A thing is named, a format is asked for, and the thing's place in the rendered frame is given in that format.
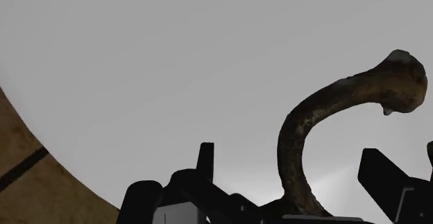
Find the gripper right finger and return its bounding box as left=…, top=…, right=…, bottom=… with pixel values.
left=357, top=141, right=433, bottom=224

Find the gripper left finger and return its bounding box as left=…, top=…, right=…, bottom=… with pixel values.
left=116, top=141, right=262, bottom=224

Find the brown curved long-necked figure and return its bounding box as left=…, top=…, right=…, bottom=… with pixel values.
left=260, top=49, right=428, bottom=218

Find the white round table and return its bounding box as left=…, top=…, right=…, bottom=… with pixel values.
left=0, top=0, right=433, bottom=224

